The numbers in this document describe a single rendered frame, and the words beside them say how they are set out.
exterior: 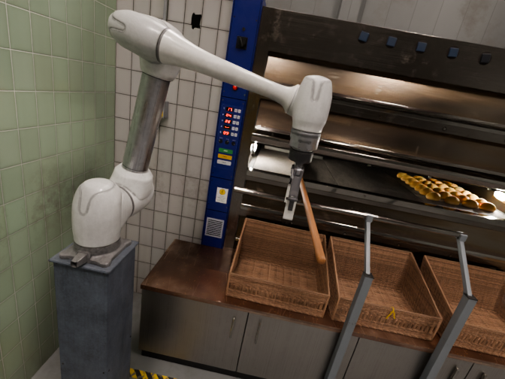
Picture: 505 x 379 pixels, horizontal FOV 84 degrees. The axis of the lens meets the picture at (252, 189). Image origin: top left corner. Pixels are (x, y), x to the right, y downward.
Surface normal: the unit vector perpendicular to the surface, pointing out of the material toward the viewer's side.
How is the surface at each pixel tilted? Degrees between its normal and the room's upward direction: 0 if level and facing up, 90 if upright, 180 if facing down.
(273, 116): 70
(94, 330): 90
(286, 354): 90
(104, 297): 90
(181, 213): 90
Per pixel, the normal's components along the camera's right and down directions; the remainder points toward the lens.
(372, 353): -0.11, 0.32
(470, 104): -0.04, -0.02
